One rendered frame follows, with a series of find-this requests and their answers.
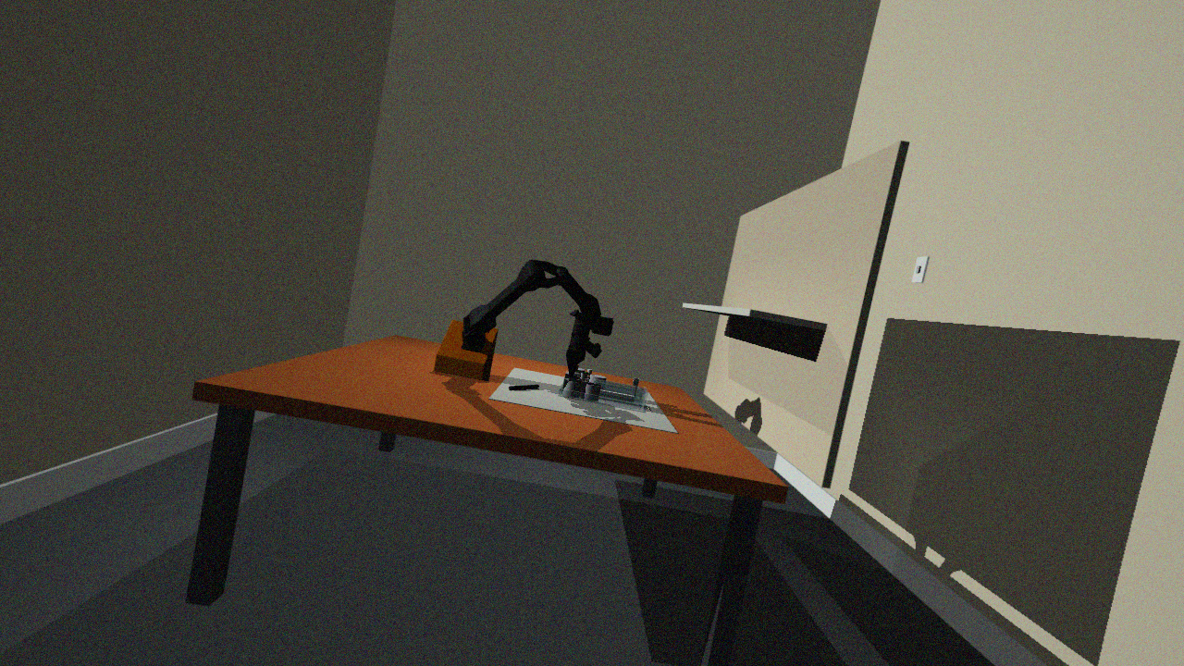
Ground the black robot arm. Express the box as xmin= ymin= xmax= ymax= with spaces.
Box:
xmin=462 ymin=260 xmax=614 ymax=352

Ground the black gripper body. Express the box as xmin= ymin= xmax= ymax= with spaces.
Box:
xmin=566 ymin=329 xmax=588 ymax=360

